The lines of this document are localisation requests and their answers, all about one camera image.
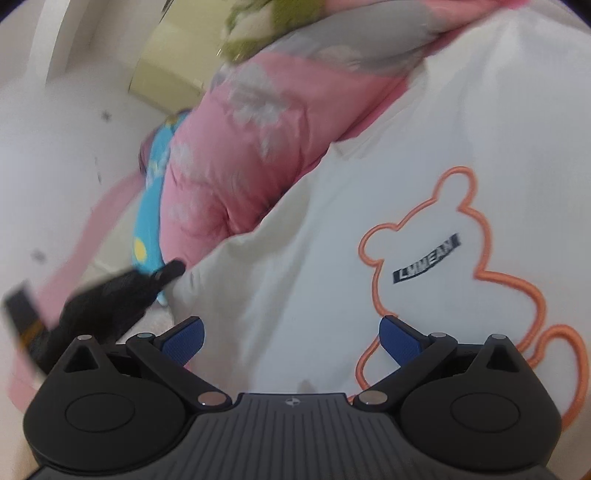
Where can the blue patterned quilt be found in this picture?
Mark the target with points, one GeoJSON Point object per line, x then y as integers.
{"type": "Point", "coordinates": [150, 221]}

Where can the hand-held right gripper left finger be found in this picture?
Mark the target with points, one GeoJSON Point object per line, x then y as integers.
{"type": "Point", "coordinates": [184, 341]}

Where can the pink and cream headboard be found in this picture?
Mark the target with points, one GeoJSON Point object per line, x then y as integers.
{"type": "Point", "coordinates": [92, 240]}

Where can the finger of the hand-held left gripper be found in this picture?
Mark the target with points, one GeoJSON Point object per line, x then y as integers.
{"type": "Point", "coordinates": [171, 273]}

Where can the cream wardrobe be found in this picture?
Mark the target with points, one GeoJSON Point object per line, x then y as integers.
{"type": "Point", "coordinates": [184, 50]}

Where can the white sweatshirt with orange print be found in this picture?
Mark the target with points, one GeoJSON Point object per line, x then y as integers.
{"type": "Point", "coordinates": [438, 161]}

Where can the green and cream fleece garment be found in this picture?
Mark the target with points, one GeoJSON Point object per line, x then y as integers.
{"type": "Point", "coordinates": [286, 18]}

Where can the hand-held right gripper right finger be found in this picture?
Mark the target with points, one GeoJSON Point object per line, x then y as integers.
{"type": "Point", "coordinates": [399, 341]}

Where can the pink and grey floral duvet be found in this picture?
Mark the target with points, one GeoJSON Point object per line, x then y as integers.
{"type": "Point", "coordinates": [240, 161]}

